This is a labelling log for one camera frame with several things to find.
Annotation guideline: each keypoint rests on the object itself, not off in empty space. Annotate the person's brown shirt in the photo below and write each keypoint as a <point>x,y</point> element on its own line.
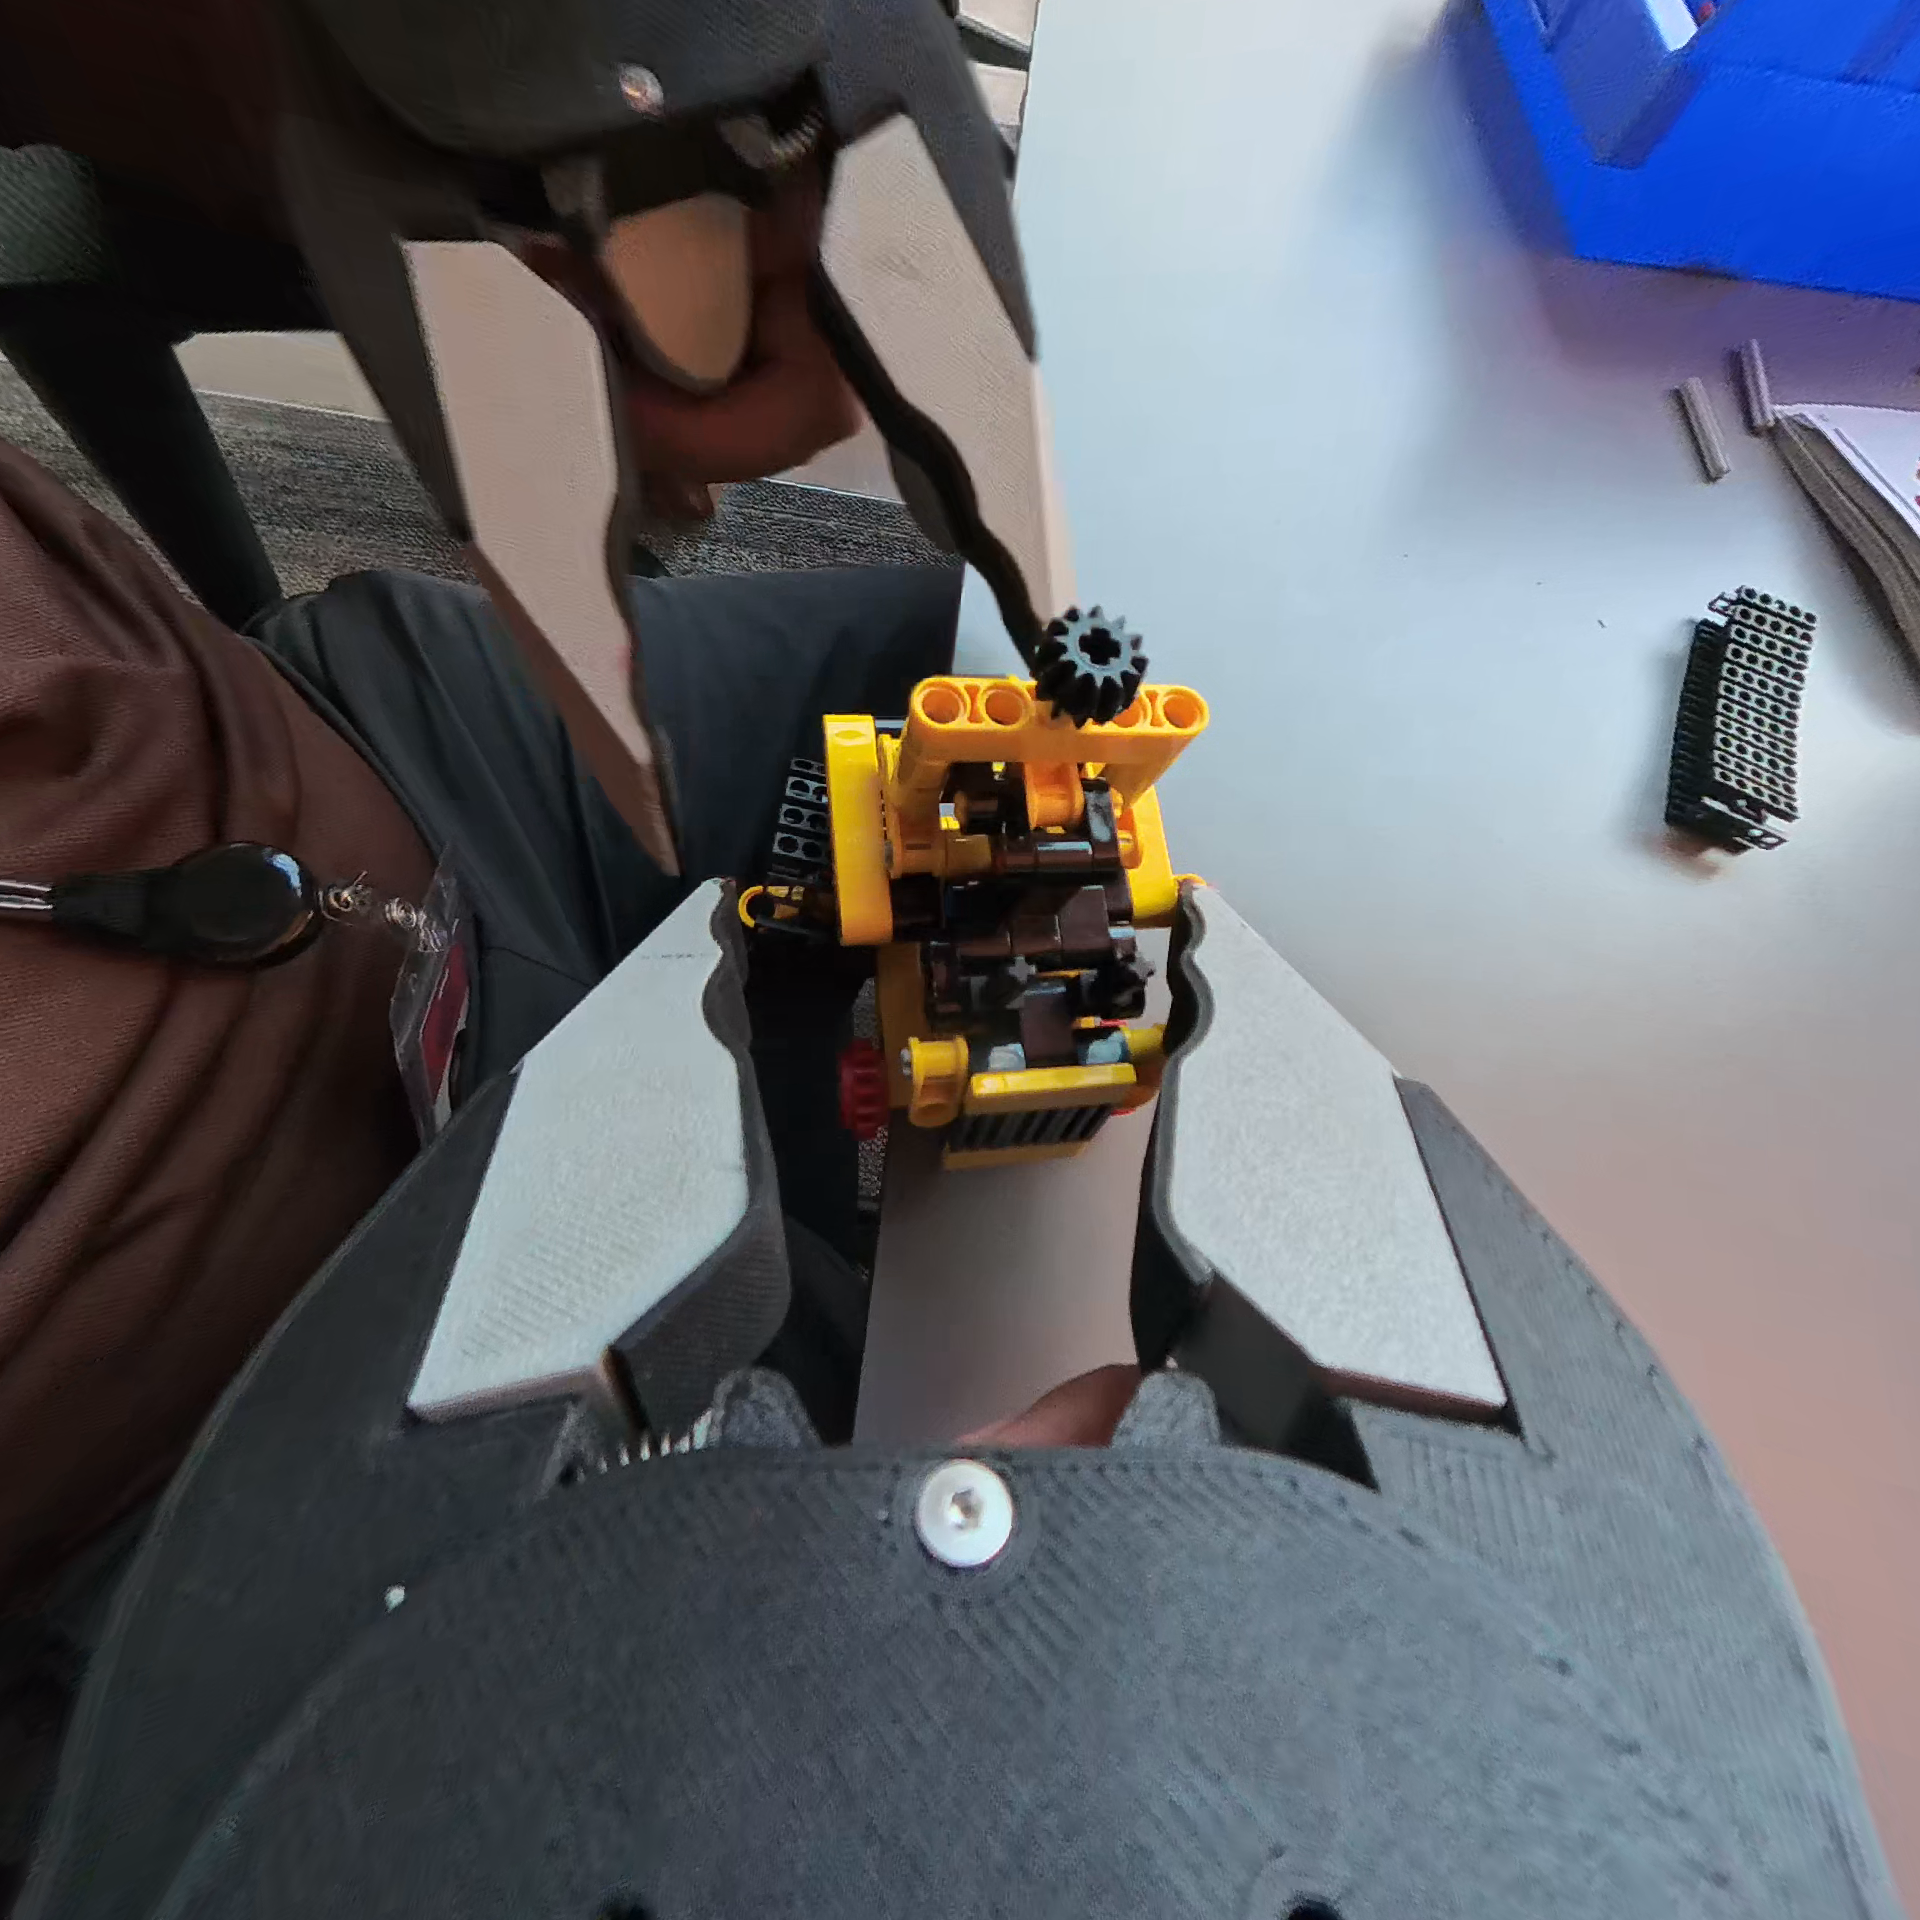
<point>164,1125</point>

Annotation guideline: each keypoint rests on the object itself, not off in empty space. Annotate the person's dark trousers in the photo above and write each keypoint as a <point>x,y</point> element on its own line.
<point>494,781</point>

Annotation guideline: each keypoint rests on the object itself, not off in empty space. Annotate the lego instruction booklet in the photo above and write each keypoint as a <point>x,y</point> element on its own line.
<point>1868,493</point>

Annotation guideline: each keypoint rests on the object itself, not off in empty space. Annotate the person's left hand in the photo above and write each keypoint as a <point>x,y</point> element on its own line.
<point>719,407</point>

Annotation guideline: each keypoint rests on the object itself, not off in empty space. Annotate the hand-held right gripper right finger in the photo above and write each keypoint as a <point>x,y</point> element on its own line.
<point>1304,1153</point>

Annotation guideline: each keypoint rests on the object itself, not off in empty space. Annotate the blue storage bin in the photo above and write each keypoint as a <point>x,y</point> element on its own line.
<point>1741,164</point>

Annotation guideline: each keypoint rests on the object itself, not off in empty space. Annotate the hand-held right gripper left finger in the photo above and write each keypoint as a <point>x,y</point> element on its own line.
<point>600,1187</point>

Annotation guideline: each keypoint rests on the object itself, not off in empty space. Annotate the grey lego axle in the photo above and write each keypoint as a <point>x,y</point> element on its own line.
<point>1703,427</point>
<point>1754,385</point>

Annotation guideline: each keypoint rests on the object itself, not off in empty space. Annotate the black chair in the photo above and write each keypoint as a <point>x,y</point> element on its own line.
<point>134,376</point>

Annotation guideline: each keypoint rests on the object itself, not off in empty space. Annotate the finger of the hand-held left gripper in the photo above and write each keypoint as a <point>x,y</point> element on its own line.
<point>534,451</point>
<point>945,344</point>

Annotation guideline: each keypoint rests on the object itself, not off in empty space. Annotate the black badge reel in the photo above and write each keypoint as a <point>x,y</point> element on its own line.
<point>228,900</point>

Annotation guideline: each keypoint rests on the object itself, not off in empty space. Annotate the black lego gear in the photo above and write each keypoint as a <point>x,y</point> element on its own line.
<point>1093,662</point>

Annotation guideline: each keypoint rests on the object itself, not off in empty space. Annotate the black lego tread piece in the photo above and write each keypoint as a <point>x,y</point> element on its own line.
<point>1741,718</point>

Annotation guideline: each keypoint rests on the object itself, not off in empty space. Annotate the clear badge holder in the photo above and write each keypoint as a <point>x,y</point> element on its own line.
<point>436,1019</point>

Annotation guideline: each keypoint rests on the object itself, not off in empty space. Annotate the yellow black lego vehicle model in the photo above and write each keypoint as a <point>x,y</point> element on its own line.
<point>1020,960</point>

